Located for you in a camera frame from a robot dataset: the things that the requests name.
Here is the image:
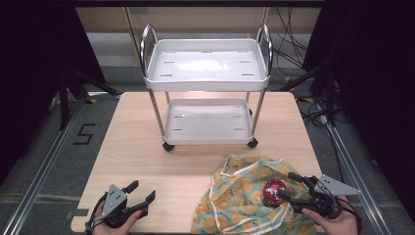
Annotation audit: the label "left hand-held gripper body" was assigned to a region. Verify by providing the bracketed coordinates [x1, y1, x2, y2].
[96, 184, 144, 229]

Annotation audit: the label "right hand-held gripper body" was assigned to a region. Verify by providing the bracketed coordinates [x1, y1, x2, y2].
[301, 174, 362, 218]

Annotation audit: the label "red round can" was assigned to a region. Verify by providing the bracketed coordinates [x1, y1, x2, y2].
[260, 178, 289, 208]

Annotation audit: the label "white two-tier trolley cart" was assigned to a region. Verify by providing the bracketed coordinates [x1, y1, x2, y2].
[139, 23, 274, 153]

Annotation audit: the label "person's left hand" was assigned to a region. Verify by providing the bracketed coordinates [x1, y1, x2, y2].
[92, 201, 144, 235]

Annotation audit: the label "person's right hand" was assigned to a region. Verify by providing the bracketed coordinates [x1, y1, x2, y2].
[300, 195, 360, 235]

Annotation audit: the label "floral green orange cloth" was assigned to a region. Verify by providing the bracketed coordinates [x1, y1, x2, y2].
[190, 154, 323, 235]

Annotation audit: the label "black metal stand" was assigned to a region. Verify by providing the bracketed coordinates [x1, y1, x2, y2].
[275, 62, 338, 127]
[58, 67, 122, 131]

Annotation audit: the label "black curtain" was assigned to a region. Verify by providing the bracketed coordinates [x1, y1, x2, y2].
[0, 0, 107, 185]
[302, 0, 415, 214]

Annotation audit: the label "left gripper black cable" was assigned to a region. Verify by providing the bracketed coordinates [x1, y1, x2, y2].
[84, 192, 109, 234]

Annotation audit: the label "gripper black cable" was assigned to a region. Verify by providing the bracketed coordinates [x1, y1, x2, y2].
[339, 197, 364, 235]
[84, 192, 109, 234]

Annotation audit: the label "metal floor rail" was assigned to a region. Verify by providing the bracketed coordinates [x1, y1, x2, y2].
[321, 111, 394, 235]
[0, 97, 86, 235]

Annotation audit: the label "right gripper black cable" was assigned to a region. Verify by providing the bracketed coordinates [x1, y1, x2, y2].
[339, 197, 364, 235]

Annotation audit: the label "black floor cables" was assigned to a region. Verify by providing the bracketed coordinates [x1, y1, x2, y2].
[297, 96, 347, 184]

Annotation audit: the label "black hanging cables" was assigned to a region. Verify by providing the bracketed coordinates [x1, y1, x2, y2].
[271, 6, 310, 71]

